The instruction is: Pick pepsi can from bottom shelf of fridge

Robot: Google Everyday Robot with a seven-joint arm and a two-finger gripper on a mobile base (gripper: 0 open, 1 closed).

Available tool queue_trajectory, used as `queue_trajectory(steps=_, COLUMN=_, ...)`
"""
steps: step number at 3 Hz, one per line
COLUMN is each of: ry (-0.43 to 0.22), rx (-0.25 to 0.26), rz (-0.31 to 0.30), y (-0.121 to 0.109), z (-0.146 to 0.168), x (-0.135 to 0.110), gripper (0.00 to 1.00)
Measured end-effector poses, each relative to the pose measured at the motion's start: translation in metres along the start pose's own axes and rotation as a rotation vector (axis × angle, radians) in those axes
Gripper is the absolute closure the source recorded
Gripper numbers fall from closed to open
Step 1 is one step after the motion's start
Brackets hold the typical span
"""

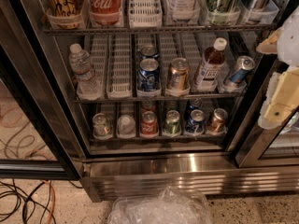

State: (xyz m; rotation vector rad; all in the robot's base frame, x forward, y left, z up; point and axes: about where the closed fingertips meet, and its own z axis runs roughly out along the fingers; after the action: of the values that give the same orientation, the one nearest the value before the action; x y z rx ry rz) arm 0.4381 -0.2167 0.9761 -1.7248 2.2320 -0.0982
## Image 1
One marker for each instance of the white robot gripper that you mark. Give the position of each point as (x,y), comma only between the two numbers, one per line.
(290,41)

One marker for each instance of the blue pepsi can front bottom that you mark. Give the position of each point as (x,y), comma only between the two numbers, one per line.
(195,122)

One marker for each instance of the blue pepsi can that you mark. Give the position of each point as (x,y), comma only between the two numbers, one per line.
(148,75)
(195,122)
(192,104)
(148,51)

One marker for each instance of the blue silver slim can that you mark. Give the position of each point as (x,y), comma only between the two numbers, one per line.
(243,65)

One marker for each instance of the brown tea bottle middle shelf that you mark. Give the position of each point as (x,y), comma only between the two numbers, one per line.
(210,65)

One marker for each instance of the glass fridge door right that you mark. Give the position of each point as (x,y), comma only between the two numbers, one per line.
(248,143)

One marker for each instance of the glass fridge door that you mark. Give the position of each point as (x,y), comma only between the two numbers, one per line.
(248,143)
(39,120)

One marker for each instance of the copper can bottom shelf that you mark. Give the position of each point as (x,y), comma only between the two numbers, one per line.
(217,120)

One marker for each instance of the copper can shelf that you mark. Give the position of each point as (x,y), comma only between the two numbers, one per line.
(217,120)
(178,73)

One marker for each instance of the blue pepsi can rear bottom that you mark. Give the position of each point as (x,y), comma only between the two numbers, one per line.
(192,104)

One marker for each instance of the green can top shelf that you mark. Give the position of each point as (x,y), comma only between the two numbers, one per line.
(221,11)

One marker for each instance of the copper can middle shelf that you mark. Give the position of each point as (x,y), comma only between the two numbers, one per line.
(178,73)

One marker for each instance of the green can rear bottom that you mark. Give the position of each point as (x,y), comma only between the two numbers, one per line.
(171,105)

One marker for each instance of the green can front bottom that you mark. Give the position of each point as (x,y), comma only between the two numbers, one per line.
(172,122)

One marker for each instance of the white labelled bottle top shelf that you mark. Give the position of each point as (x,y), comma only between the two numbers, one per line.
(181,9)

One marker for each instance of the blue pepsi can front middle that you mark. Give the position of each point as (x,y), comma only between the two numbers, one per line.
(148,75)

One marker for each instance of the blue pepsi can rear middle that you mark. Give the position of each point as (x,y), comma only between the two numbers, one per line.
(148,51)

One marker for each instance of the red coke can rear bottom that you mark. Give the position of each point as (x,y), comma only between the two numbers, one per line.
(148,105)

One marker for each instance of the red coke can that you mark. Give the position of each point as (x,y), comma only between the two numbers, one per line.
(148,105)
(149,123)

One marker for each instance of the red coke can front bottom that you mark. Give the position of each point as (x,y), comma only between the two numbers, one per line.
(149,123)

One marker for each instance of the silver can bottom shelf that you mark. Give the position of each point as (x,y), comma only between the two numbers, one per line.
(101,125)

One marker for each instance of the clear water bottle middle shelf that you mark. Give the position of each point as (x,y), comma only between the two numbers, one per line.
(82,66)

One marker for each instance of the steel fridge base panel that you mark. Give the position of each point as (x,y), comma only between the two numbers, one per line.
(108,179)

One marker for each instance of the yellow can top shelf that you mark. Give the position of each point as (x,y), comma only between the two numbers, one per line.
(65,12)

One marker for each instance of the glass fridge door left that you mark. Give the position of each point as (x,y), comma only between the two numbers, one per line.
(39,120)

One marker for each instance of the clear plastic bag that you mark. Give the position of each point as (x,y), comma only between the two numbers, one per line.
(170,206)

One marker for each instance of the red coca-cola bottle top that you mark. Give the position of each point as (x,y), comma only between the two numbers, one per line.
(105,12)

